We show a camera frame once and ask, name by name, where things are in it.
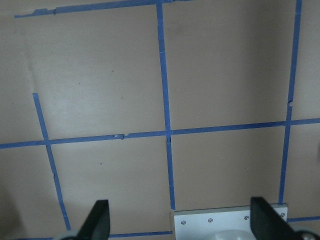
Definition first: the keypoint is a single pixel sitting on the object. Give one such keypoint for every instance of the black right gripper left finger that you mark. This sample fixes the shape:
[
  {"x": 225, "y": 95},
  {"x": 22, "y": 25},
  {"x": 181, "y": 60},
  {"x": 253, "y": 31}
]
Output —
[{"x": 97, "y": 225}]

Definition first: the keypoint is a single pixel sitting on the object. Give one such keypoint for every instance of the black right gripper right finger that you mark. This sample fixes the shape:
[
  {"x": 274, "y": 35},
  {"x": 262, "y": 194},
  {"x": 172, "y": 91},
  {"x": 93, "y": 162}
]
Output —
[{"x": 266, "y": 224}]

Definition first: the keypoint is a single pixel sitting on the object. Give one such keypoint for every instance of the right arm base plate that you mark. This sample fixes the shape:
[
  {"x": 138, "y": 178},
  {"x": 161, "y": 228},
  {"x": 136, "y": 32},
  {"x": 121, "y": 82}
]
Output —
[{"x": 225, "y": 223}]

